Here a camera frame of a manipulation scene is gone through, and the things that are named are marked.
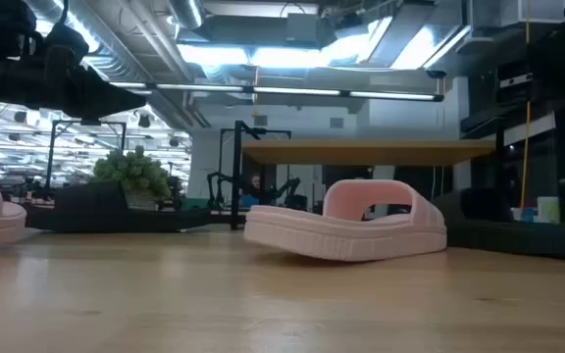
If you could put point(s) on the black background rig frame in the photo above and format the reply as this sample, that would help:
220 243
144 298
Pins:
52 157

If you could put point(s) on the wooden shelf with black frame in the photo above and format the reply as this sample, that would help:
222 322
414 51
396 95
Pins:
361 151

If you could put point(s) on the white and green container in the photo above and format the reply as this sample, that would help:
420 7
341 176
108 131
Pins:
549 210

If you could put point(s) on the blue container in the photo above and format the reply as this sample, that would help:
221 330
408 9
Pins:
528 216

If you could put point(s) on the black dome security camera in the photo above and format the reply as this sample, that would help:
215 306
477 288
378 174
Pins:
436 74

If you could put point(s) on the long ceiling light bar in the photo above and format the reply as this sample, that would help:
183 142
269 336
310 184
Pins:
292 91

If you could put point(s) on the person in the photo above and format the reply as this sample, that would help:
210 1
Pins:
255 185

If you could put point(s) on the pale green spiky potted plant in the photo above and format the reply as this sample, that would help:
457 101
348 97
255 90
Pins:
133 171

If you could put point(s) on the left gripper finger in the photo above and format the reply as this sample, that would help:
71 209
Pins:
113 102

